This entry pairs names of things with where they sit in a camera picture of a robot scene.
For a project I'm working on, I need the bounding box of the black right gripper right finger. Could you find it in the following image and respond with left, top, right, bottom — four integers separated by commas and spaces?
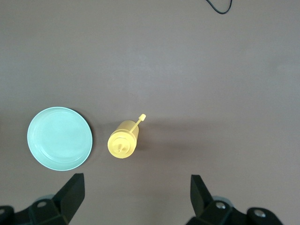
185, 174, 282, 225

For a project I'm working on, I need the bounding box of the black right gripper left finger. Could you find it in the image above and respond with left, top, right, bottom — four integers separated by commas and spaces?
0, 173, 85, 225

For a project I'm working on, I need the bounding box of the thin black looped cable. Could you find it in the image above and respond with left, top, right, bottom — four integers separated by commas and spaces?
205, 0, 233, 15

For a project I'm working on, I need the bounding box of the yellow squeeze bottle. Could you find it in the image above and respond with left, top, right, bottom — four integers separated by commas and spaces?
107, 113, 147, 159

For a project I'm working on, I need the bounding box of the pale green plate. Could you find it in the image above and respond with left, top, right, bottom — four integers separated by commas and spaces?
27, 106, 93, 171

